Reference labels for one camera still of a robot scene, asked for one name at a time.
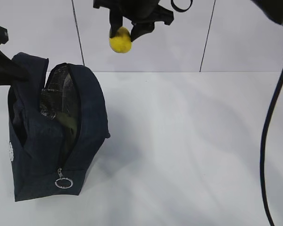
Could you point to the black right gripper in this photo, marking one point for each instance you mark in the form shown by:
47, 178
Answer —
142, 13

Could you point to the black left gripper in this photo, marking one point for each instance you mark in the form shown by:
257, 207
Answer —
9, 70

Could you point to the yellow lemon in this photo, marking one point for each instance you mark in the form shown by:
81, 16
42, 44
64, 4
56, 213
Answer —
121, 42

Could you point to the dark blue fabric bag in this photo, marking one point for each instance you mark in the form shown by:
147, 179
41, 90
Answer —
40, 166

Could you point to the green lidded glass container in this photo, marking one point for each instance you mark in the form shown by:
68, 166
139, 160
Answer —
68, 115

